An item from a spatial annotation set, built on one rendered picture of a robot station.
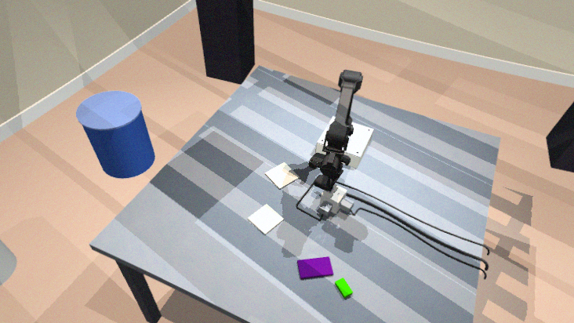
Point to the small green block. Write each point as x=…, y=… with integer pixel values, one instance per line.
x=343, y=288

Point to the purple rectangular block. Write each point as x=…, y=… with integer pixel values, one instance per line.
x=315, y=268

